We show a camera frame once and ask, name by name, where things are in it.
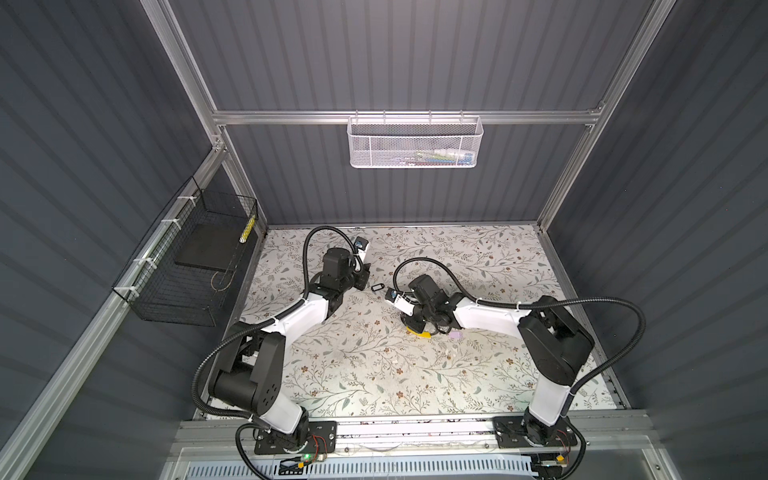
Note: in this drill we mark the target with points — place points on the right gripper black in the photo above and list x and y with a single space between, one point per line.
408 321

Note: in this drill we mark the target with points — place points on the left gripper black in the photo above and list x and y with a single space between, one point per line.
362 275

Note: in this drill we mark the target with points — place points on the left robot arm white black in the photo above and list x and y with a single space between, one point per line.
247 367

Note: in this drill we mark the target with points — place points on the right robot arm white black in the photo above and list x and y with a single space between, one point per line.
556 342

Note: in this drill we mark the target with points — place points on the yellow marker in basket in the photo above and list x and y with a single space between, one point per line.
247 230

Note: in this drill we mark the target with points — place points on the items inside white basket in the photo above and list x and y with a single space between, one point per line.
441 157

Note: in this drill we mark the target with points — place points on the black pad in basket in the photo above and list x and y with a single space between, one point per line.
210 247

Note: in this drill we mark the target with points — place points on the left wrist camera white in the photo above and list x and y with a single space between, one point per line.
360 245

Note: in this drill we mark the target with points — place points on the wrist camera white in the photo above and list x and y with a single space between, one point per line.
360 245
400 301

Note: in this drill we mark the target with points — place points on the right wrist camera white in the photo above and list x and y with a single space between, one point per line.
400 301

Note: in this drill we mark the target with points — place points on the white wire mesh basket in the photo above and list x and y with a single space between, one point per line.
374 145

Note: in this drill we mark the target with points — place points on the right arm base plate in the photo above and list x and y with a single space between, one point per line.
522 431

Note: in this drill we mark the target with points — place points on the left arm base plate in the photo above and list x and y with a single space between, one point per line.
310 437

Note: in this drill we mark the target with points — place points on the black wire basket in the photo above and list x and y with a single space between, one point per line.
158 290

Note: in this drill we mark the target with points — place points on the aluminium frame crossbar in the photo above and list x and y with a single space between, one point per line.
317 117

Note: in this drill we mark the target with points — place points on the aluminium mounting rail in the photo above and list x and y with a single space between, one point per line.
607 429

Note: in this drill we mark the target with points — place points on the white slotted cable duct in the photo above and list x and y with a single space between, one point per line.
459 466

